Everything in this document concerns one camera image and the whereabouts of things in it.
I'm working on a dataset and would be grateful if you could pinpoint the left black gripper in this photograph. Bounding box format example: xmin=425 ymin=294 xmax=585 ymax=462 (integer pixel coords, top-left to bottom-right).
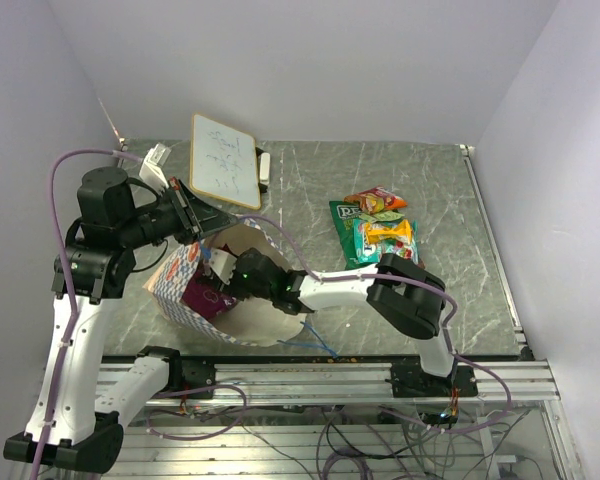
xmin=118 ymin=177 xmax=240 ymax=249

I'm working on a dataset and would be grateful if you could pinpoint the purple snack packet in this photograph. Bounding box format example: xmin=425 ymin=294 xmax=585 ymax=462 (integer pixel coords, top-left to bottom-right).
xmin=181 ymin=276 xmax=238 ymax=321

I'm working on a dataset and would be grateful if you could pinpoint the checkered paper bag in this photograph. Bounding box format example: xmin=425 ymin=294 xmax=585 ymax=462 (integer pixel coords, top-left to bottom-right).
xmin=144 ymin=218 xmax=337 ymax=357

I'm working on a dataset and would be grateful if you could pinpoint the green snack box with face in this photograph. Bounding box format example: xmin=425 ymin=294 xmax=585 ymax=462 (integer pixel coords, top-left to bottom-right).
xmin=329 ymin=201 xmax=368 ymax=270

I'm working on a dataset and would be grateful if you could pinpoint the teal snack packet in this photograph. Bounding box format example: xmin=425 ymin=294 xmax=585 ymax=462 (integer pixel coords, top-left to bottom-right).
xmin=354 ymin=219 xmax=421 ymax=264

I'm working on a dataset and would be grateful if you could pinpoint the light green snack packet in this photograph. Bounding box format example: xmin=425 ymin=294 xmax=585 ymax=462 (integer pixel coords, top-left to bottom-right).
xmin=358 ymin=210 xmax=404 ymax=223

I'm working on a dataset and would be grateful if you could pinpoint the red yellow chips bag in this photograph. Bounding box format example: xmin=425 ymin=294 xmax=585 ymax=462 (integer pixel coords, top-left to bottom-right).
xmin=343 ymin=186 xmax=408 ymax=214

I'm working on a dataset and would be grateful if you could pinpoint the yellow snack packet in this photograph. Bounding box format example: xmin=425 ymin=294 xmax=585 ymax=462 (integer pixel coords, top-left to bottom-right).
xmin=363 ymin=219 xmax=413 ymax=244

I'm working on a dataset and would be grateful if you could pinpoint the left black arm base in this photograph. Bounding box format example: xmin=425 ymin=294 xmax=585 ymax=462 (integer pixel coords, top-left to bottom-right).
xmin=136 ymin=346 xmax=216 ymax=393

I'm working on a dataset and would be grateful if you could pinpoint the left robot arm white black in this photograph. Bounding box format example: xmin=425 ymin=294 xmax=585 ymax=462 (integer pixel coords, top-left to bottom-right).
xmin=3 ymin=167 xmax=237 ymax=474

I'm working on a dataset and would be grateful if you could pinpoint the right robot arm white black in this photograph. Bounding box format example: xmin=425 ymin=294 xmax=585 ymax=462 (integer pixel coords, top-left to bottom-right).
xmin=210 ymin=248 xmax=458 ymax=396

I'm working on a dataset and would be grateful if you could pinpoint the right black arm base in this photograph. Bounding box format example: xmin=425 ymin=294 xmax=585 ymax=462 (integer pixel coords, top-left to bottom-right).
xmin=387 ymin=359 xmax=478 ymax=398

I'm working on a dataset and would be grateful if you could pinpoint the white whiteboard eraser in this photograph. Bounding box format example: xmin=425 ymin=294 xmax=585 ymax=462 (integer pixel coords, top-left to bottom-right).
xmin=259 ymin=152 xmax=271 ymax=185

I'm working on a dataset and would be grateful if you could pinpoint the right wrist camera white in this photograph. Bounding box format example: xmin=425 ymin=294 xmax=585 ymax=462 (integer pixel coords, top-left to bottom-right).
xmin=208 ymin=248 xmax=237 ymax=285

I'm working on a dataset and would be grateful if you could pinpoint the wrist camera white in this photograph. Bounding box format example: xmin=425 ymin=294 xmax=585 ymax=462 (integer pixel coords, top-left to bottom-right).
xmin=139 ymin=143 xmax=171 ymax=193
xmin=208 ymin=248 xmax=237 ymax=285

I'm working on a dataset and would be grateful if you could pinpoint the small whiteboard yellow frame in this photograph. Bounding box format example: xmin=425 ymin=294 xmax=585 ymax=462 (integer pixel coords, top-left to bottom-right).
xmin=189 ymin=114 xmax=261 ymax=210

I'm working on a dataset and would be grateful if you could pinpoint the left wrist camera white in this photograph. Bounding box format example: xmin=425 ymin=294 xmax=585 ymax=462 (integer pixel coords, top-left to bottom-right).
xmin=139 ymin=143 xmax=171 ymax=193

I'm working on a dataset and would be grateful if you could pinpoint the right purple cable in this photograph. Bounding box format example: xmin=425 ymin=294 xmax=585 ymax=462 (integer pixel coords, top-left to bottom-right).
xmin=204 ymin=214 xmax=514 ymax=436

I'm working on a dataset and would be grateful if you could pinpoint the purple cable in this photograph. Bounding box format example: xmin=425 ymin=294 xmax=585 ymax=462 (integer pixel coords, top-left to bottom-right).
xmin=204 ymin=214 xmax=514 ymax=436
xmin=29 ymin=148 xmax=249 ymax=480

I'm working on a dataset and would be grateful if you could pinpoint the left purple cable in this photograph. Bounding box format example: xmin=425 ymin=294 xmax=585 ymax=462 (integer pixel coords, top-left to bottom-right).
xmin=29 ymin=148 xmax=249 ymax=480

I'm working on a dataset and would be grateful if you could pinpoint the aluminium rail frame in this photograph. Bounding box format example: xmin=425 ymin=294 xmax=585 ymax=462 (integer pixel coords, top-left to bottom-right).
xmin=104 ymin=356 xmax=585 ymax=479

